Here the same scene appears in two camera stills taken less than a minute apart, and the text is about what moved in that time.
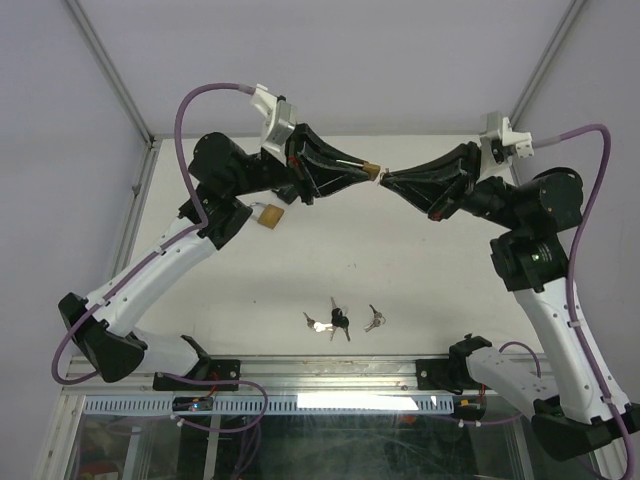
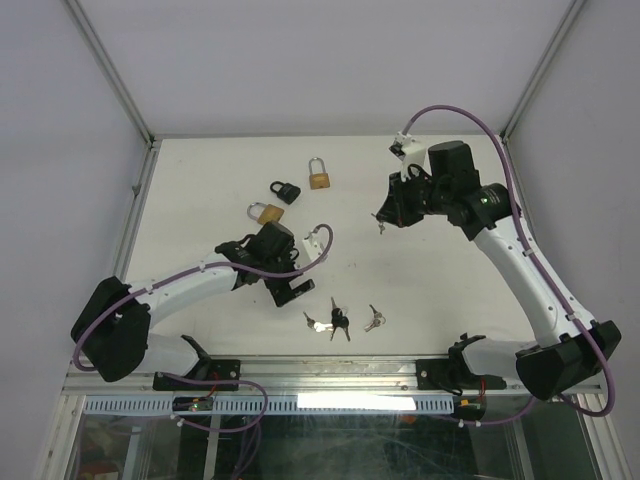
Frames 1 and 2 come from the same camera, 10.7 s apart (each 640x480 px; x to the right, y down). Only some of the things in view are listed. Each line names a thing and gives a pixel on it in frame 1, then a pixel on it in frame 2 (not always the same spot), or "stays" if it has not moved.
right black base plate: [445, 374] stays
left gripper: [314, 167] -> [282, 291]
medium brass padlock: [268, 215] stays
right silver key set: [378, 320] stays
